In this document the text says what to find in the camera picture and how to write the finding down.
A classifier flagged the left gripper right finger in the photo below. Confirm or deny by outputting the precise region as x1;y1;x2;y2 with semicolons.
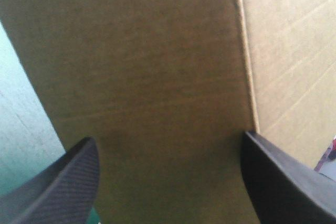
240;130;336;224

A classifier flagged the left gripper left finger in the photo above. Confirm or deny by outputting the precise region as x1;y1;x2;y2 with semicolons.
0;136;101;224

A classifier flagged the brown cardboard box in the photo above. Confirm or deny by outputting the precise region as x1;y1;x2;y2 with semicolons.
0;0;336;224

